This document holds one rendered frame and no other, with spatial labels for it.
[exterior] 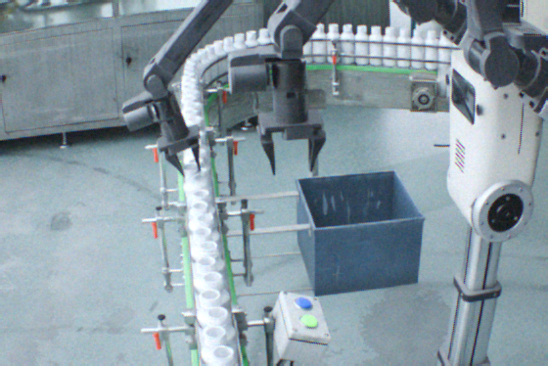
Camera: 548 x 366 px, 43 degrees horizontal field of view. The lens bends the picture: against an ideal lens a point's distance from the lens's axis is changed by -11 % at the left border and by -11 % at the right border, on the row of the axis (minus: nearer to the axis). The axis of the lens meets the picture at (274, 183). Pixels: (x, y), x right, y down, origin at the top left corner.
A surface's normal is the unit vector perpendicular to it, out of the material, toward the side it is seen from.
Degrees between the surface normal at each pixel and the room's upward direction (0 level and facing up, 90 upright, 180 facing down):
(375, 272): 90
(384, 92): 90
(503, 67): 89
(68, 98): 90
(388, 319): 0
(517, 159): 101
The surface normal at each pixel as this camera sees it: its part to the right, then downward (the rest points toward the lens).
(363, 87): -0.18, 0.44
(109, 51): 0.13, 0.44
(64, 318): -0.03, -0.90
